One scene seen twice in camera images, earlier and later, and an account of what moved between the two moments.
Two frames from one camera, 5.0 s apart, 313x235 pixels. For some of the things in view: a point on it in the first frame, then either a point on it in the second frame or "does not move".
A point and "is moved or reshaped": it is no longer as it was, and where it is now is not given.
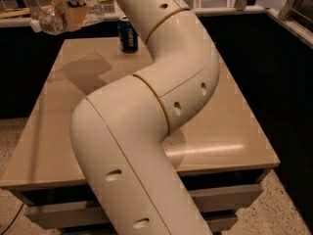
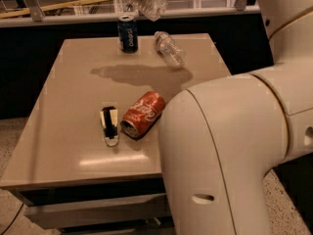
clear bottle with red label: x=55 y=21 is moved or reshaped
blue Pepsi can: x=127 y=34 does not move
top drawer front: x=90 y=213 does not move
